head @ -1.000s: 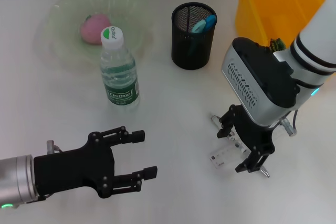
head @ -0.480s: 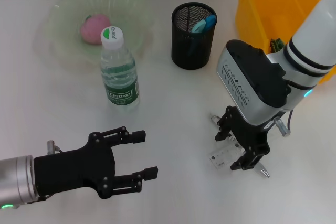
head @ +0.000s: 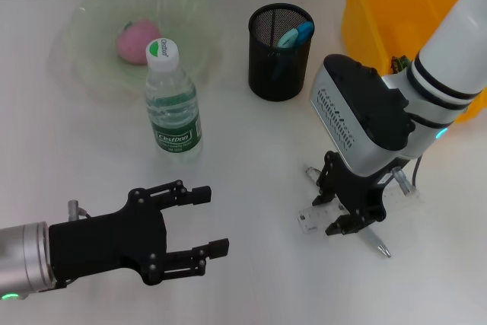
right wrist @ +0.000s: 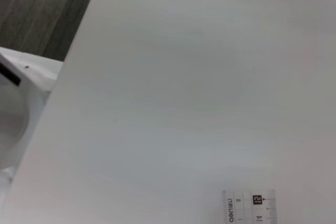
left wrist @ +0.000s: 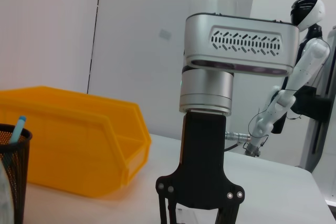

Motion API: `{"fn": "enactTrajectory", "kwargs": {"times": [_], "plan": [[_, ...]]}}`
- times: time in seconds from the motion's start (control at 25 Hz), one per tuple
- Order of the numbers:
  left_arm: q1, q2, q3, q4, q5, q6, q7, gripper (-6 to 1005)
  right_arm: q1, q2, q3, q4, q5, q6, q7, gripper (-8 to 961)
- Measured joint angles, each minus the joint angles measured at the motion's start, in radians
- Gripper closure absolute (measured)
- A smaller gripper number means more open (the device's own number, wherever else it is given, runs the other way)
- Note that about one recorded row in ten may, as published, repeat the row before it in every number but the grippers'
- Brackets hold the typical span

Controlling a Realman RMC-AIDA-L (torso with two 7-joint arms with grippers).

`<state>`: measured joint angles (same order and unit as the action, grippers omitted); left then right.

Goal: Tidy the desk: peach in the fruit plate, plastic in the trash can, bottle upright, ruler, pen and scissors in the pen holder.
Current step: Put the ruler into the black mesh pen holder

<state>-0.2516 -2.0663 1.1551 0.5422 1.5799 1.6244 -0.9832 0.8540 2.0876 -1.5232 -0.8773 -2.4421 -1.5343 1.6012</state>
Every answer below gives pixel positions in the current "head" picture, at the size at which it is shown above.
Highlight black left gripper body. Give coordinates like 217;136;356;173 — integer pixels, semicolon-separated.
48;186;170;290

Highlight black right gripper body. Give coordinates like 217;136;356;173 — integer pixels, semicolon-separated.
333;157;396;224

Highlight clear silver pen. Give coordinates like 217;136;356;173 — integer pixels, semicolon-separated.
304;164;393;260

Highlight clear green-label water bottle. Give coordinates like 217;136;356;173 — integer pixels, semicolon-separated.
144;37;203;157

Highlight green plastic wrapper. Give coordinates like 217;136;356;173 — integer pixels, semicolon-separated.
390;54;412;74

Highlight teal blue scissors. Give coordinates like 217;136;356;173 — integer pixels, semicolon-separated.
272;21;316;78

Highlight pink toy peach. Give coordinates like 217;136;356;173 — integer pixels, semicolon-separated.
115;20;161;66

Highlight transparent plastic ruler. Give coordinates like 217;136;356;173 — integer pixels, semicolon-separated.
296;183;424;235

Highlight black mesh pen holder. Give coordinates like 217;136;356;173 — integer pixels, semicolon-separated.
247;3;316;102

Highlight pale green fruit plate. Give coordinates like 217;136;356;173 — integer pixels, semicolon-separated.
47;0;225;104

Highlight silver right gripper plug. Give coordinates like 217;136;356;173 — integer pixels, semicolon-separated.
390;167;416;196

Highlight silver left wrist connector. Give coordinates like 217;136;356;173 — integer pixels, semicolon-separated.
67;199;93;223

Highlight yellow plastic bin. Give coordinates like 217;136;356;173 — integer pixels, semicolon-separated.
340;0;487;125

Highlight grey right wrist cable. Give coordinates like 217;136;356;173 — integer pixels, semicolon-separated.
409;154;424;186

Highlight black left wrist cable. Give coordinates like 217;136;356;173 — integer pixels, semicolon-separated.
36;279;75;295

